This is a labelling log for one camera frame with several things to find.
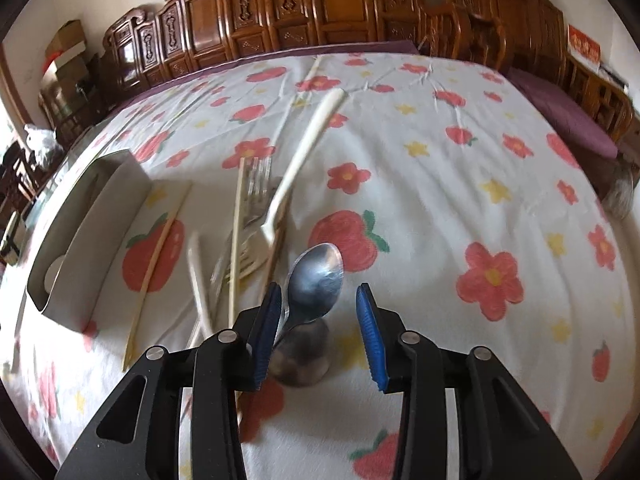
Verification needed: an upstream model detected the short purple bench cushion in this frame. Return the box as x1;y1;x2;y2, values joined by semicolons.
507;67;621;158

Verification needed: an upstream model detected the wooden armchair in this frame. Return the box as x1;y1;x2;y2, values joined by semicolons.
422;2;506;68

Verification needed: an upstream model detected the metal tray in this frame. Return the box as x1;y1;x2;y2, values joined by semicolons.
25;149;153;333

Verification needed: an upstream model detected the long carved wooden bench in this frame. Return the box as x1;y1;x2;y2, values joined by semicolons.
100;0;426;106

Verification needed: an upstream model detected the dark wooden chair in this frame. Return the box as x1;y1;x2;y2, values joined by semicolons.
0;137;56;266

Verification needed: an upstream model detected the white plastic fork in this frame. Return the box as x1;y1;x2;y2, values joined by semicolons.
240;89;348;281

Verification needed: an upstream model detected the cardboard box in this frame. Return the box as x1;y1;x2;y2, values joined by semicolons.
46;20;86;58
54;55;98;111

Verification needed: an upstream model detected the metal fork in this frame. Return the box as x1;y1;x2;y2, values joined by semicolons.
210;156;281;321

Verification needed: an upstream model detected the metal spoon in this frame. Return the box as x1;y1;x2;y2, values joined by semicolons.
274;242;346;348

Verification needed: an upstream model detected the red desk calendar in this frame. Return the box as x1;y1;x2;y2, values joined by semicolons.
567;25;601;73

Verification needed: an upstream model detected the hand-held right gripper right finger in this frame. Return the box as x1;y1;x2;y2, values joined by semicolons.
356;282;583;480

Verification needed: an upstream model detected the long purple bench cushion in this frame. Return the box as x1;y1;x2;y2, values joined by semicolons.
115;39;418;107

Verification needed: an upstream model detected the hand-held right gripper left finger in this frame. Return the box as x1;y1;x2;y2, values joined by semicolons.
54;282;283;480

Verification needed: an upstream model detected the floral tablecloth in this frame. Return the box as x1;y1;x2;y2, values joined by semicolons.
0;52;640;480

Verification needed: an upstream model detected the grey fluffy object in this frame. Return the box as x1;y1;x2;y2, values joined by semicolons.
600;160;640;221

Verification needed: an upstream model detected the white plastic bag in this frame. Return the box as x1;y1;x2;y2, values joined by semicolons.
24;124;60;158

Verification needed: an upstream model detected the short carved wooden bench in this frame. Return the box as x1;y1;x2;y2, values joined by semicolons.
442;0;640;146

